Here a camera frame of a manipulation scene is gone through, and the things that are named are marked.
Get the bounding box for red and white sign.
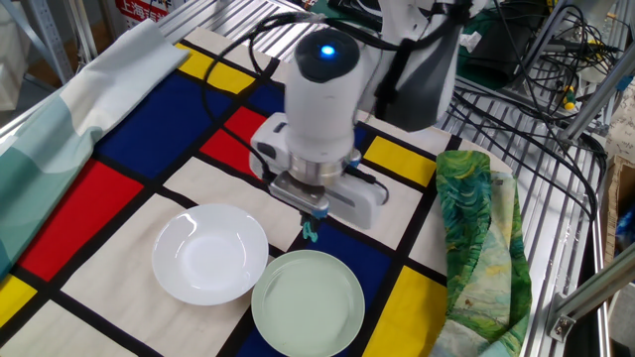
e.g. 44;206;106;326
114;0;173;26

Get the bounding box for crumpled white paper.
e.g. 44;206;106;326
454;30;483;54

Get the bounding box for tangled black cable pile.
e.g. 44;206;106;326
445;0;624;224

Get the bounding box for teal and white cloth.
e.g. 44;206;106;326
0;18;191;279

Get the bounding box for colour block grid tablecloth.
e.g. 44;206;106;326
0;27;512;357

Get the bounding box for slanted aluminium profile post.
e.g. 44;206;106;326
560;54;635;145

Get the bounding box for pale green plate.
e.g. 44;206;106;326
250;249;366;357

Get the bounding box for green painting print cloth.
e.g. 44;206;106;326
429;150;533;357

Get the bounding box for teal plastic clamp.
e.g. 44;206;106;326
301;218;321;244

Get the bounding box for open cardboard box edge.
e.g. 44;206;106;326
602;153;635;269

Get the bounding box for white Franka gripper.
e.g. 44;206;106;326
249;112;389;234

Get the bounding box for black bag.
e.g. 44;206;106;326
463;14;542;90

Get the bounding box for white plate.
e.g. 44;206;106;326
151;203;270;306

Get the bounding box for aluminium beam with bracket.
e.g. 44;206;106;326
545;255;635;343

